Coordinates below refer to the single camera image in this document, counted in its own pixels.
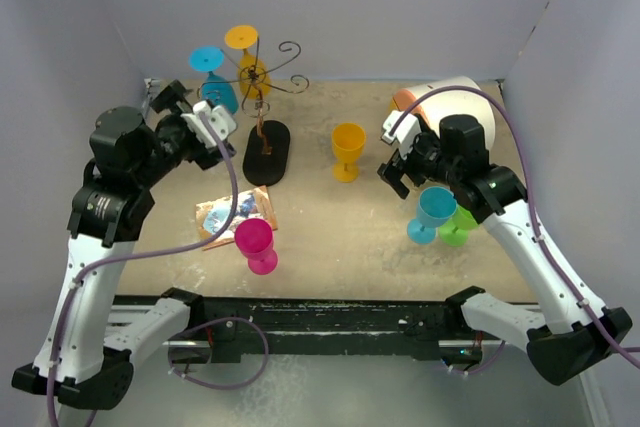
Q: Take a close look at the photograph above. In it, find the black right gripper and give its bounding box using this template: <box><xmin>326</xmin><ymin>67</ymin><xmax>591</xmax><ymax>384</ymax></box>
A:
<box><xmin>379</xmin><ymin>124</ymin><xmax>461</xmax><ymax>198</ymax></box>

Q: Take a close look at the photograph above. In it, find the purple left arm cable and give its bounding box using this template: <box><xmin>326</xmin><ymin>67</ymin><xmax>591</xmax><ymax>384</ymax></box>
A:
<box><xmin>46</xmin><ymin>114</ymin><xmax>240</xmax><ymax>427</ymax></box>

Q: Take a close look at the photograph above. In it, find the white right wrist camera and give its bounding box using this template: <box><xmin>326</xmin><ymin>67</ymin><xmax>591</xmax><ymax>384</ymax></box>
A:
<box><xmin>381</xmin><ymin>110</ymin><xmax>422</xmax><ymax>160</ymax></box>

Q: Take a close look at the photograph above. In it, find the white cylindrical drawer cabinet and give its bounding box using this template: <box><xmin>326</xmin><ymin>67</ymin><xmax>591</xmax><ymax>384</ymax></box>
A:
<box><xmin>383</xmin><ymin>76</ymin><xmax>496</xmax><ymax>150</ymax></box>

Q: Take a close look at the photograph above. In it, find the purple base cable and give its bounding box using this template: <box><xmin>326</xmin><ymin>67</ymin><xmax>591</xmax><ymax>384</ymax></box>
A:
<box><xmin>167</xmin><ymin>314</ymin><xmax>271</xmax><ymax>391</ymax></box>

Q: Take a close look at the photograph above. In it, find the yellow wine glass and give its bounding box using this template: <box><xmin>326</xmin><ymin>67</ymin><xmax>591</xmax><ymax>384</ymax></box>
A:
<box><xmin>331</xmin><ymin>123</ymin><xmax>366</xmax><ymax>183</ymax></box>
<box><xmin>225</xmin><ymin>24</ymin><xmax>271</xmax><ymax>100</ymax></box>

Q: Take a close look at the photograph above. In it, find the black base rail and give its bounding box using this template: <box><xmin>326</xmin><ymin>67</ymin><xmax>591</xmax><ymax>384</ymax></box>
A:
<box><xmin>109</xmin><ymin>289</ymin><xmax>506</xmax><ymax>366</ymax></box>

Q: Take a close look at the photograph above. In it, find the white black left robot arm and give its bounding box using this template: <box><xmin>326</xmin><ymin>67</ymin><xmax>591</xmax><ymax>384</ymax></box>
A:
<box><xmin>12</xmin><ymin>82</ymin><xmax>417</xmax><ymax>413</ymax></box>

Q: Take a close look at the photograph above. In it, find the pink wine glass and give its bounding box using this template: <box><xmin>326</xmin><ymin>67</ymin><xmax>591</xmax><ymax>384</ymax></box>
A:
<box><xmin>234</xmin><ymin>218</ymin><xmax>278</xmax><ymax>275</ymax></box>

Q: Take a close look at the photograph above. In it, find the blue wine glass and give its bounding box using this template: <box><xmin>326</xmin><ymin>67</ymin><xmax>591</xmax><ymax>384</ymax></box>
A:
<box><xmin>407</xmin><ymin>186</ymin><xmax>457</xmax><ymax>245</ymax></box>
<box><xmin>189</xmin><ymin>46</ymin><xmax>239</xmax><ymax>115</ymax></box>

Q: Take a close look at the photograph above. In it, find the metal wine glass rack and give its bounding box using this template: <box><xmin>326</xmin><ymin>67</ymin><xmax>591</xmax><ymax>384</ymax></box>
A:
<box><xmin>204</xmin><ymin>34</ymin><xmax>310</xmax><ymax>187</ymax></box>

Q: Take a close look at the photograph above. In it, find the green wine glass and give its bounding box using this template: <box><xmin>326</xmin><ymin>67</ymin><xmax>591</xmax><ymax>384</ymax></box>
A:
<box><xmin>438</xmin><ymin>205</ymin><xmax>478</xmax><ymax>247</ymax></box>

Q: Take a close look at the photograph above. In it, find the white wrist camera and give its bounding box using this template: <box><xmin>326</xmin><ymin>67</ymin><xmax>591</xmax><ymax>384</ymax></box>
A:
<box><xmin>181</xmin><ymin>100</ymin><xmax>238</xmax><ymax>149</ymax></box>
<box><xmin>381</xmin><ymin>110</ymin><xmax>422</xmax><ymax>160</ymax></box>

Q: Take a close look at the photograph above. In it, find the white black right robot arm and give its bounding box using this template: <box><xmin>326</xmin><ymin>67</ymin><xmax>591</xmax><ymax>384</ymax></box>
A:
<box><xmin>379</xmin><ymin>111</ymin><xmax>639</xmax><ymax>385</ymax></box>

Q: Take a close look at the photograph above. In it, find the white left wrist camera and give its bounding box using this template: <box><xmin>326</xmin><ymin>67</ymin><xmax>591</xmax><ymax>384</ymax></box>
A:
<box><xmin>181</xmin><ymin>100</ymin><xmax>238</xmax><ymax>149</ymax></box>

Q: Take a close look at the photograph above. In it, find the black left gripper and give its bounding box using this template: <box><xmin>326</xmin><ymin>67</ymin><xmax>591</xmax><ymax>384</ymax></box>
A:
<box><xmin>133</xmin><ymin>81</ymin><xmax>234</xmax><ymax>187</ymax></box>

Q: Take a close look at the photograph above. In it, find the illustrated book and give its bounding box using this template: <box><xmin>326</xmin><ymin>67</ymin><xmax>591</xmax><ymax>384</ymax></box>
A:
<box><xmin>195</xmin><ymin>186</ymin><xmax>278</xmax><ymax>250</ymax></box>

